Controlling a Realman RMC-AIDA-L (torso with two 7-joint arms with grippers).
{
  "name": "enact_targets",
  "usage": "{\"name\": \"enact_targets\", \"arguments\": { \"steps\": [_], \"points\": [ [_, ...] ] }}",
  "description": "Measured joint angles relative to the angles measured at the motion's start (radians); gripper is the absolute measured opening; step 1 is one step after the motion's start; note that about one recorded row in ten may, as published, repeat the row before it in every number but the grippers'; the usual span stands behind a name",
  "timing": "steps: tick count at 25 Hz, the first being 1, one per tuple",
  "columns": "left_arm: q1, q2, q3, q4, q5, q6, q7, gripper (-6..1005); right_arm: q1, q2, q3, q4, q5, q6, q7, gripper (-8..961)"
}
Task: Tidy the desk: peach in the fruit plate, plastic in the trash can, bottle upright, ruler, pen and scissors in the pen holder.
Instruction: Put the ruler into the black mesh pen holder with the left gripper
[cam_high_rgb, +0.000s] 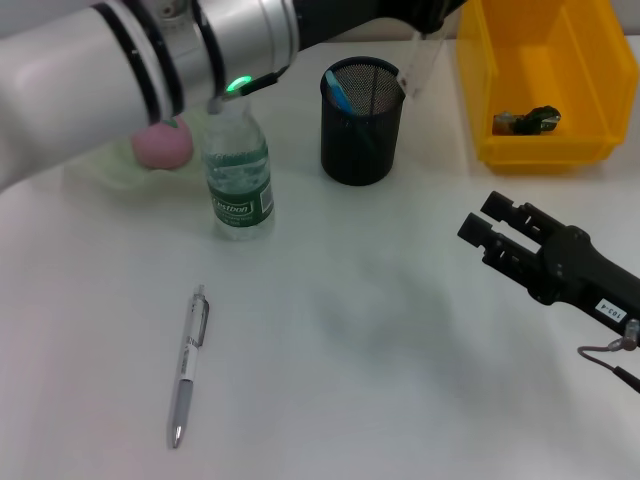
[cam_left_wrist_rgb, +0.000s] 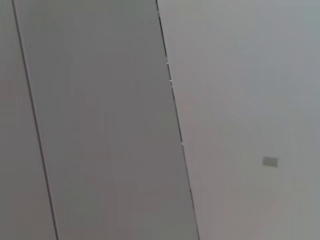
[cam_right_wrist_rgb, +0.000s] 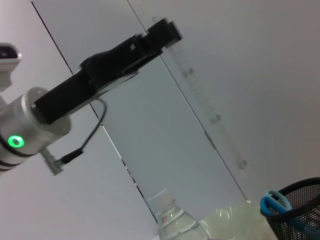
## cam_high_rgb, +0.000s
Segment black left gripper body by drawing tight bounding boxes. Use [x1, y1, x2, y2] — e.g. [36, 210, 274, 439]
[292, 0, 404, 52]

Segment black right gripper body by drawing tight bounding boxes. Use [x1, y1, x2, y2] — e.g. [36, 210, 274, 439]
[529, 225, 640, 334]

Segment transparent plastic ruler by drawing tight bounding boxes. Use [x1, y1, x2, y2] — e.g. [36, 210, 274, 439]
[398, 29, 446, 100]

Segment blue scissors with cap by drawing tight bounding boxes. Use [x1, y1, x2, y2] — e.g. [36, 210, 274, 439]
[324, 69, 357, 115]

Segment green plastic wrapper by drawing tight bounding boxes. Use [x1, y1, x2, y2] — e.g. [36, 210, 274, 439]
[492, 103, 564, 137]

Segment clear water bottle green label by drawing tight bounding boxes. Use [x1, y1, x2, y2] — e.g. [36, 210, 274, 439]
[201, 97, 277, 242]

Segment pink toy peach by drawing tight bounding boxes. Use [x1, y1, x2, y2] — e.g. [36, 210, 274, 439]
[130, 115, 194, 171]

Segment silver ballpoint pen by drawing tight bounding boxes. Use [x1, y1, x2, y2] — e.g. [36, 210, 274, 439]
[167, 284, 210, 450]

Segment black mesh pen holder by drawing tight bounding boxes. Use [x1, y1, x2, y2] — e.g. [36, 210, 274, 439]
[320, 56, 409, 187]

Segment pale green wavy glass plate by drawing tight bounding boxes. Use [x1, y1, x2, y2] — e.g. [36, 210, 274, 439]
[64, 112, 211, 192]

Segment yellow plastic bin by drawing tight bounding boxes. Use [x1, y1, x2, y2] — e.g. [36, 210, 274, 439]
[455, 0, 640, 175]

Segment right gripper cable with plugs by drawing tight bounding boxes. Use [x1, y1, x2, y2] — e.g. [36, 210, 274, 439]
[577, 319, 640, 394]

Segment gripper cable with plugs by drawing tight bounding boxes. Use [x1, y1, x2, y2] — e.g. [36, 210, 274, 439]
[206, 71, 282, 115]
[577, 319, 640, 394]

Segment left gripper cable with plugs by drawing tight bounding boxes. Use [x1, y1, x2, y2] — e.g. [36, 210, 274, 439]
[206, 71, 282, 115]

